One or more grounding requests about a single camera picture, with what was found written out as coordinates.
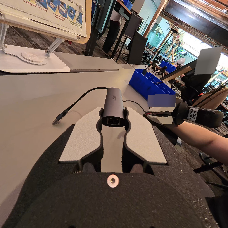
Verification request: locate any grey usb hub with cable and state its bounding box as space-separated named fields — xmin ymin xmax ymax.
xmin=52 ymin=87 xmax=124 ymax=128

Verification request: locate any printed instruction sheet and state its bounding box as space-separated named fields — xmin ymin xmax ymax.
xmin=0 ymin=0 xmax=87 ymax=38

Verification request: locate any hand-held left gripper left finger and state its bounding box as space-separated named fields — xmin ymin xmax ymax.
xmin=59 ymin=107 xmax=104 ymax=164

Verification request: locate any black office chair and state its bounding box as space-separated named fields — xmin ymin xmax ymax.
xmin=127 ymin=31 xmax=148 ymax=65

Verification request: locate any tan board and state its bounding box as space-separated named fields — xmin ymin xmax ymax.
xmin=192 ymin=87 xmax=228 ymax=110

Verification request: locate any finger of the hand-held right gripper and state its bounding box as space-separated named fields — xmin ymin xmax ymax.
xmin=148 ymin=107 xmax=176 ymax=114
xmin=147 ymin=114 xmax=174 ymax=125

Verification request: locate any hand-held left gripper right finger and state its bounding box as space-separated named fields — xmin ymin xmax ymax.
xmin=124 ymin=107 xmax=167 ymax=164

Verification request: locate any person's right forearm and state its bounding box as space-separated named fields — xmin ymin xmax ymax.
xmin=168 ymin=121 xmax=228 ymax=165

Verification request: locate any blue plastic bin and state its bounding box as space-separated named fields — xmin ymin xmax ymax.
xmin=159 ymin=61 xmax=176 ymax=73
xmin=129 ymin=69 xmax=177 ymax=100

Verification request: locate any black screen on stand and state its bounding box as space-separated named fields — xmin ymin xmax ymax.
xmin=116 ymin=11 xmax=144 ymax=63
xmin=85 ymin=0 xmax=116 ymax=57

